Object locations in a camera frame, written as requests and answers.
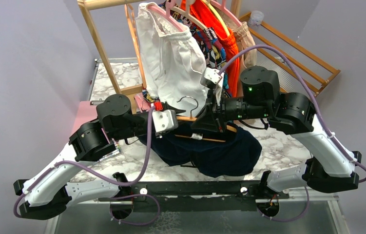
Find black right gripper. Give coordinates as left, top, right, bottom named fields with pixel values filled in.
left=191, top=88, right=271, bottom=134

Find orange wooden hanger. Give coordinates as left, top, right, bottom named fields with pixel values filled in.
left=175, top=96, right=237, bottom=142

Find navy blue shorts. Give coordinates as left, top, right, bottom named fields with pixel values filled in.
left=151, top=122, right=262, bottom=177

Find wooden clothes rack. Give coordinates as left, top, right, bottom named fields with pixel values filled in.
left=77, top=0, right=242, bottom=112

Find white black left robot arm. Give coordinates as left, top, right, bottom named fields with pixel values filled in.
left=13, top=94, right=183, bottom=220

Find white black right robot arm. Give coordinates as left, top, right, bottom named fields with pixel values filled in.
left=192, top=66, right=362, bottom=198

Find pink navy patterned shorts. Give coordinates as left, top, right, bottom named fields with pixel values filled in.
left=134, top=93, right=151, bottom=112

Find white shorts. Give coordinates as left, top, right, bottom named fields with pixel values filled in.
left=135, top=2, right=208, bottom=117

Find comic print shorts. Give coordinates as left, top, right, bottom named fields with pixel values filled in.
left=148, top=3, right=226, bottom=101

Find beige shorts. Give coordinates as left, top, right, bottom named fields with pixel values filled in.
left=229, top=22, right=257, bottom=73

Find pink hanger left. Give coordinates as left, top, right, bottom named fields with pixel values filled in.
left=147, top=3, right=185, bottom=32

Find pink hanger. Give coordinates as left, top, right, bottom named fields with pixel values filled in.
left=210, top=0, right=242, bottom=29
left=147, top=3, right=185, bottom=32

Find beige wooden hanger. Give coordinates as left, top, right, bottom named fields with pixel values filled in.
left=169, top=1, right=207, bottom=30

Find orange red shorts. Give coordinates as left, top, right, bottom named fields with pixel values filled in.
left=190, top=0, right=240, bottom=97

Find orange twisted hanger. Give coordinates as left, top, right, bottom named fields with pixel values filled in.
left=124, top=4, right=147, bottom=89

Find yellow hanger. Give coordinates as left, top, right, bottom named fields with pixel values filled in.
left=202, top=0, right=230, bottom=36

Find pink hanger right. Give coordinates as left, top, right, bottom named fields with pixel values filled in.
left=210, top=0, right=242, bottom=29

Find pink clipboard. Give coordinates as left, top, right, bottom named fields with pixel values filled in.
left=69, top=101, right=98, bottom=137

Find clear paperclip jar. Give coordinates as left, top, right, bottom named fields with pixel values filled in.
left=248, top=10, right=265, bottom=27

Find wooden slatted shelf rack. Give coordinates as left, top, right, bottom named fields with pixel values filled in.
left=249, top=22, right=341, bottom=96

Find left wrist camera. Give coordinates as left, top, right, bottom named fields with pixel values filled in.
left=152, top=101, right=178, bottom=131

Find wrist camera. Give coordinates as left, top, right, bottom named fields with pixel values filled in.
left=200, top=67, right=224, bottom=106
left=152, top=101, right=178, bottom=131

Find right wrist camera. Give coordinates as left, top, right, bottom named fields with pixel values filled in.
left=200, top=67, right=224, bottom=106

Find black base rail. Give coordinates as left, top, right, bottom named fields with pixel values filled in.
left=98, top=180, right=289, bottom=212

